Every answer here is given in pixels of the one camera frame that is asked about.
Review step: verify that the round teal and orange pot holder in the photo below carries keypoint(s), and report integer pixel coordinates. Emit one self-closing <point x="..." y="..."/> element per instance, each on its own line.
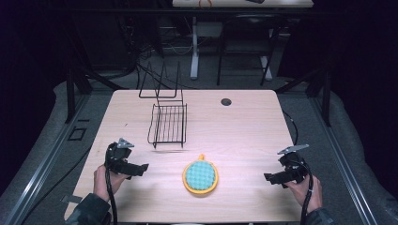
<point x="200" y="176"/>

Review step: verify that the person's right hand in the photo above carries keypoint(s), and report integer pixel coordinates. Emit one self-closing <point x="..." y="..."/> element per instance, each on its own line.
<point x="302" y="193"/>

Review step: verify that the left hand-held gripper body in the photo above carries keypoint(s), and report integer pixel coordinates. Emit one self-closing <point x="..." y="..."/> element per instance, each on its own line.
<point x="116" y="154"/>

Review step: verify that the black chair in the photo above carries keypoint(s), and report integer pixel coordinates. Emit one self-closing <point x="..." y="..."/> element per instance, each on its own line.
<point x="250" y="23"/>

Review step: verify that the black metal frame stand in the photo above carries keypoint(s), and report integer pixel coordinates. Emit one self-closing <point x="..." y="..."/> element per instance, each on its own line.
<point x="326" y="97"/>
<point x="70" y="93"/>

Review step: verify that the person's left hand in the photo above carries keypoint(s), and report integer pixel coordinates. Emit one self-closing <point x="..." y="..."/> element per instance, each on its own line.
<point x="100" y="182"/>

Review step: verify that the grey tape strip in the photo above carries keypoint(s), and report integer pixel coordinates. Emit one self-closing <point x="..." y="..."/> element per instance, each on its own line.
<point x="72" y="199"/>

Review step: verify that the white desk with white legs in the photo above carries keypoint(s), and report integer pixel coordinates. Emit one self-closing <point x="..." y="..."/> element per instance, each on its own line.
<point x="194" y="53"/>

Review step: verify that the aluminium floor rail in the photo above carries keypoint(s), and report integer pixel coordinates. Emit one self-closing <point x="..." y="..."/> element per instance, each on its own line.
<point x="40" y="170"/>
<point x="341" y="156"/>

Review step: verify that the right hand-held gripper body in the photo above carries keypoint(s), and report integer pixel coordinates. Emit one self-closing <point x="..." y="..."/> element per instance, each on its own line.
<point x="295" y="165"/>

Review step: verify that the dark round table grommet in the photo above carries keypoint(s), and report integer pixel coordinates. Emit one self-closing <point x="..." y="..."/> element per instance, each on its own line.
<point x="226" y="102"/>

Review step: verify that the dark flat device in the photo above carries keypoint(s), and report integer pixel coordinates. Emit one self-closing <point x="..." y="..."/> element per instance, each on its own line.
<point x="255" y="1"/>

